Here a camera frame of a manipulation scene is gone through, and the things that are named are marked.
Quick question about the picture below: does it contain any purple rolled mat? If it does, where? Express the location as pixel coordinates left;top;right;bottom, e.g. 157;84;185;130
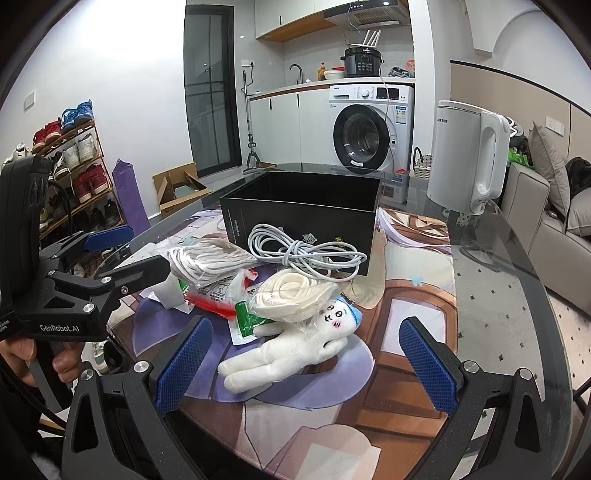
112;159;150;236

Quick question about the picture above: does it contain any black kitchen faucet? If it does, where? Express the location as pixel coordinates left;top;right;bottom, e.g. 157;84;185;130
288;63;304;85

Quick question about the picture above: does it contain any bagged cream rope coil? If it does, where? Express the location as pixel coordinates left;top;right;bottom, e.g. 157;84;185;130
246;268;348;324

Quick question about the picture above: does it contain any open cardboard box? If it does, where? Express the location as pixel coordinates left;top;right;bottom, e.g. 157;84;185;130
152;163;211;219

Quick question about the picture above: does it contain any range hood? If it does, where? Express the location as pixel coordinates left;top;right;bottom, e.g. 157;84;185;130
324;0;411;30

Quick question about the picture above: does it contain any white kitchen cabinet counter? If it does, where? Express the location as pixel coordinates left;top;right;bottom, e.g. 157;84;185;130
250;77;415;168

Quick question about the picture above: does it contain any white electric kettle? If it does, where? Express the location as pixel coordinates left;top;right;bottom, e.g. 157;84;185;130
427;100;511;216

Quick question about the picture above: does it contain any white wicker basket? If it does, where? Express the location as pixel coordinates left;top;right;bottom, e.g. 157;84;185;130
412;146;432;180

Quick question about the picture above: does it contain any bagged white rope coil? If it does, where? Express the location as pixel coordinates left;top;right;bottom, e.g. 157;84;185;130
158;237;260;289

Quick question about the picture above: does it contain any black cardboard box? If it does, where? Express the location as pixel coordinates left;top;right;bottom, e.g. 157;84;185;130
221;171;381;278

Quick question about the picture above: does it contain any person's left hand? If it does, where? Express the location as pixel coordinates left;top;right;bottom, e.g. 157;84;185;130
0;338;86;388

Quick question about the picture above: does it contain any white washing machine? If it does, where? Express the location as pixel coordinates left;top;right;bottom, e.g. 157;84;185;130
329;83;414;174

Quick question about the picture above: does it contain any black framed glass door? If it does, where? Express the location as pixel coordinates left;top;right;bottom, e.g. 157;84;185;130
183;5;242;177

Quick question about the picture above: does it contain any white plush toy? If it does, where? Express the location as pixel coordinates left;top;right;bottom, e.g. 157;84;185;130
217;297;363;394

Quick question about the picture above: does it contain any wooden shoe rack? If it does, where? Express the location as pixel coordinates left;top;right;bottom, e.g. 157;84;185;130
32;112;124;245

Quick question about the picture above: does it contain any black pressure cooker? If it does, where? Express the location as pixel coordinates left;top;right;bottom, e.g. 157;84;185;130
341;46;382;78

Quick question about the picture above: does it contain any red and white packet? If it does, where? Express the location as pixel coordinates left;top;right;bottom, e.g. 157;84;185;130
184;269;259;320

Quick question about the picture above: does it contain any green medicine packet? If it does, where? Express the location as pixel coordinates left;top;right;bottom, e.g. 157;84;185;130
228;301;269;346

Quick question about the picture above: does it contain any grey cushion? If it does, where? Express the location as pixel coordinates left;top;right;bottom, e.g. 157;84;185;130
529;123;571;218

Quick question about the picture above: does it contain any grey cable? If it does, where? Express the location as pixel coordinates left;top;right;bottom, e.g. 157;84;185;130
247;223;369;282

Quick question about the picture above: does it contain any beige sofa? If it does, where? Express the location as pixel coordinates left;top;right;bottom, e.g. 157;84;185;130
502;163;590;312

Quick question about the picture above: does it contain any anime printed table mat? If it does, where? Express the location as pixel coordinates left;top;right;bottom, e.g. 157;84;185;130
106;205;459;480

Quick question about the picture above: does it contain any mop with metal handle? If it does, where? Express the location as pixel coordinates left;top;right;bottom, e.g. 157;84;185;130
242;62;262;171

